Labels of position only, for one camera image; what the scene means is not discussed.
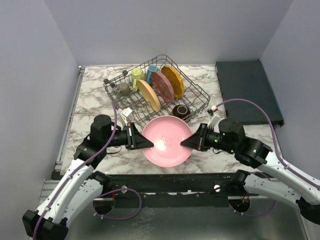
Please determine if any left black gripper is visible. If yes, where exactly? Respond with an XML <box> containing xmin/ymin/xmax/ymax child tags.
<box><xmin>103</xmin><ymin>122</ymin><xmax>154</xmax><ymax>151</ymax></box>

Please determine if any yellow pink rimmed plate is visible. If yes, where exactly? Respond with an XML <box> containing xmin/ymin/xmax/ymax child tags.
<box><xmin>137</xmin><ymin>80</ymin><xmax>161</xmax><ymax>112</ymax></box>

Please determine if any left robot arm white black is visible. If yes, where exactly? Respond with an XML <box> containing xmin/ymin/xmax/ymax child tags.
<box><xmin>22</xmin><ymin>114</ymin><xmax>154</xmax><ymax>240</ymax></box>

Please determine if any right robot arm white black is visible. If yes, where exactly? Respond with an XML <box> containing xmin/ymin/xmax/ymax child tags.
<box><xmin>180</xmin><ymin>119</ymin><xmax>320</xmax><ymax>224</ymax></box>

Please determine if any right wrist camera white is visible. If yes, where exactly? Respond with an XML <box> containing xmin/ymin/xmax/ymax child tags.
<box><xmin>205</xmin><ymin>105</ymin><xmax>221</xmax><ymax>128</ymax></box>

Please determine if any dark blue flat box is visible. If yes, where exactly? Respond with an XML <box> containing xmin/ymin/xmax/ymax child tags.
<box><xmin>215</xmin><ymin>59</ymin><xmax>284</xmax><ymax>127</ymax></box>

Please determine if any pink round bear plate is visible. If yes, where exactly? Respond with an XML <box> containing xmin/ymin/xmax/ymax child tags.
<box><xmin>142</xmin><ymin>115</ymin><xmax>192</xmax><ymax>168</ymax></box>

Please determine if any orange polka dot plate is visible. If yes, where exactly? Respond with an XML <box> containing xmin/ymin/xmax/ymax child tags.
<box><xmin>161</xmin><ymin>65</ymin><xmax>185</xmax><ymax>99</ymax></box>

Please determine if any yellow green mug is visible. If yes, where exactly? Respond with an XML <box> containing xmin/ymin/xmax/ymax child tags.
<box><xmin>130</xmin><ymin>67</ymin><xmax>145</xmax><ymax>92</ymax></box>

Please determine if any dark brown cream bowl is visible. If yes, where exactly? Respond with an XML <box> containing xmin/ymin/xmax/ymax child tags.
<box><xmin>171</xmin><ymin>104</ymin><xmax>191</xmax><ymax>123</ymax></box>

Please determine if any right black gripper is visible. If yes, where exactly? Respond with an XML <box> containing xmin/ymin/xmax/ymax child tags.
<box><xmin>181</xmin><ymin>123</ymin><xmax>237</xmax><ymax>154</ymax></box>

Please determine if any brown plate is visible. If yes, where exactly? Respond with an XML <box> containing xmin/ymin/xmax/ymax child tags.
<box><xmin>151</xmin><ymin>71</ymin><xmax>175</xmax><ymax>103</ymax></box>

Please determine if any blue floral mug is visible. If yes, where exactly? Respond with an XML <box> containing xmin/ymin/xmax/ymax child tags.
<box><xmin>146</xmin><ymin>65</ymin><xmax>158</xmax><ymax>85</ymax></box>

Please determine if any grey wire dish rack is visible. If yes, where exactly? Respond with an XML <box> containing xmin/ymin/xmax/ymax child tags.
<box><xmin>103</xmin><ymin>54</ymin><xmax>210</xmax><ymax>129</ymax></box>

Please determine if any small grey cup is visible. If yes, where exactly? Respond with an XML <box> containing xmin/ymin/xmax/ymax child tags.
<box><xmin>117</xmin><ymin>82</ymin><xmax>131</xmax><ymax>96</ymax></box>

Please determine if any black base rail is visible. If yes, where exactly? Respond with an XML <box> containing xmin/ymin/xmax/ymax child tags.
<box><xmin>90</xmin><ymin>170</ymin><xmax>249</xmax><ymax>214</ymax></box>

